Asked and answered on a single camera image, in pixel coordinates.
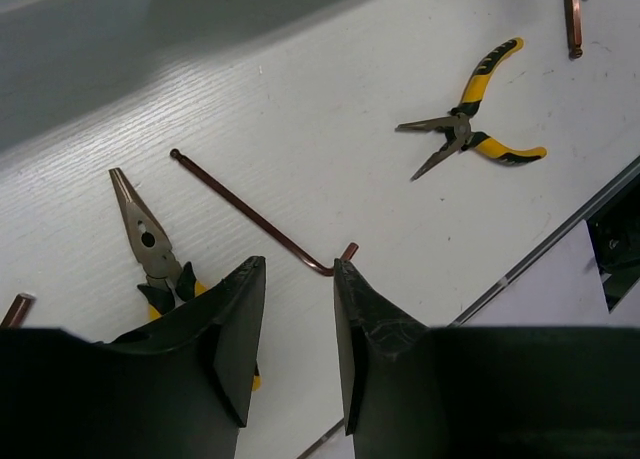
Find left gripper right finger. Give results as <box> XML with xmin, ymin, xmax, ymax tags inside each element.
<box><xmin>334</xmin><ymin>260</ymin><xmax>639</xmax><ymax>458</ymax></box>

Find left yellow black pliers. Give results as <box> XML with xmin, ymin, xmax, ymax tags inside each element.
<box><xmin>108</xmin><ymin>167</ymin><xmax>264</xmax><ymax>393</ymax></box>

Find dark hex key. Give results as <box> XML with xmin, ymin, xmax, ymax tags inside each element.
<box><xmin>564</xmin><ymin>0</ymin><xmax>583</xmax><ymax>60</ymax></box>
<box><xmin>1</xmin><ymin>293</ymin><xmax>36</xmax><ymax>329</ymax></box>
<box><xmin>169</xmin><ymin>148</ymin><xmax>334</xmax><ymax>277</ymax></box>

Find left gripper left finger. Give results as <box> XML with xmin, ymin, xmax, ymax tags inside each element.
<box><xmin>1</xmin><ymin>256</ymin><xmax>266</xmax><ymax>458</ymax></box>

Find right yellow black pliers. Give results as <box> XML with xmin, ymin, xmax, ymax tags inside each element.
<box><xmin>395</xmin><ymin>37</ymin><xmax>547</xmax><ymax>181</ymax></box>

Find green toolbox with clear lid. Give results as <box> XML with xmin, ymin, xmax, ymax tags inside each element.
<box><xmin>1</xmin><ymin>0</ymin><xmax>367</xmax><ymax>149</ymax></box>

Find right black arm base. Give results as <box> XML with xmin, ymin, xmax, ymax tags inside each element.
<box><xmin>587</xmin><ymin>179</ymin><xmax>639</xmax><ymax>312</ymax></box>

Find yellow black pliers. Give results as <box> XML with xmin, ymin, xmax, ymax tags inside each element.
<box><xmin>108</xmin><ymin>167</ymin><xmax>264</xmax><ymax>393</ymax></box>
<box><xmin>395</xmin><ymin>37</ymin><xmax>547</xmax><ymax>181</ymax></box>

